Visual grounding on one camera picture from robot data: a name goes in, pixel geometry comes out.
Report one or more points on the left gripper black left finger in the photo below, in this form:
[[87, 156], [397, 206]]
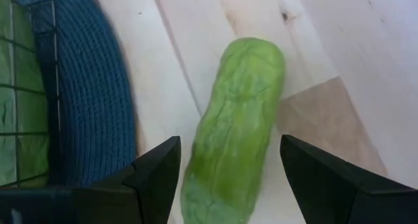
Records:
[[98, 204]]

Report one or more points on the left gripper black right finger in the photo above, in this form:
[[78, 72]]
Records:
[[346, 194]]

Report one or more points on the green cucumber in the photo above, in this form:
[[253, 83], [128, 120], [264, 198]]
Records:
[[29, 113], [238, 119]]

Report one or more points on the round dark blue woven mat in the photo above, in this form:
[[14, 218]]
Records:
[[94, 87]]

